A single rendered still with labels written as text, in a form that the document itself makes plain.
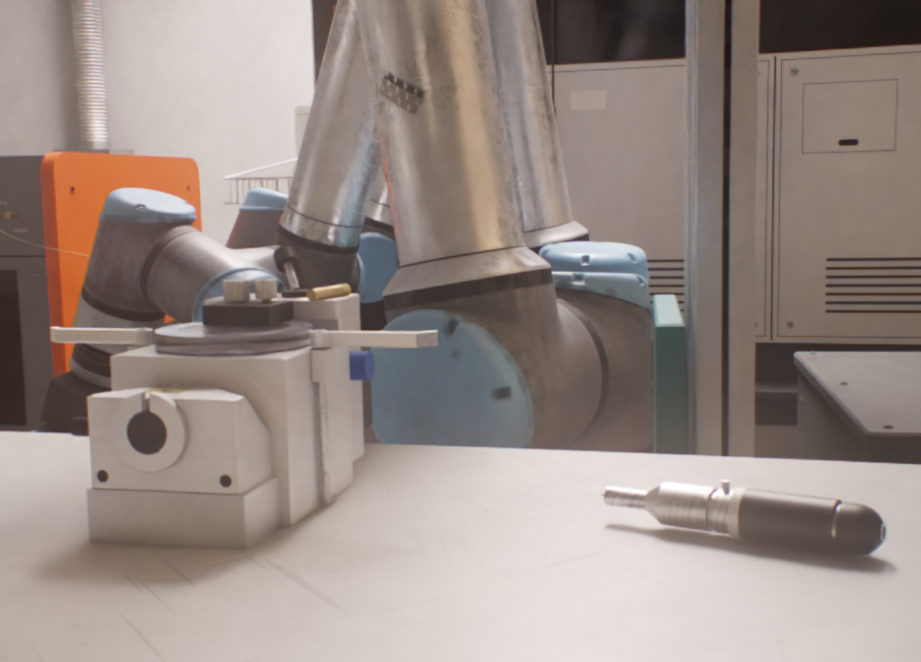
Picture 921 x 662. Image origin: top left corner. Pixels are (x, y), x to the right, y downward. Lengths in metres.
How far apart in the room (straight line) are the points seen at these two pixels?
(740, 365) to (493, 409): 0.39
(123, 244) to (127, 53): 2.47
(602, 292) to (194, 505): 0.61
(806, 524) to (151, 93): 3.22
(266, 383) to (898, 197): 1.57
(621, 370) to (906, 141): 1.04
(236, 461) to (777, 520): 0.26
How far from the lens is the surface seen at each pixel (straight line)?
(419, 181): 1.04
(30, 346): 1.85
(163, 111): 3.69
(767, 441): 2.07
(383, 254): 1.59
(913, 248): 2.11
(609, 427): 1.18
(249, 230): 1.72
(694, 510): 0.63
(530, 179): 1.79
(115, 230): 1.30
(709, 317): 1.30
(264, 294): 0.72
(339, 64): 1.28
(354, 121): 1.28
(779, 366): 2.15
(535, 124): 1.80
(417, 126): 1.04
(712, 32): 1.30
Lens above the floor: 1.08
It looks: 7 degrees down
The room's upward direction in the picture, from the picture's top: 1 degrees counter-clockwise
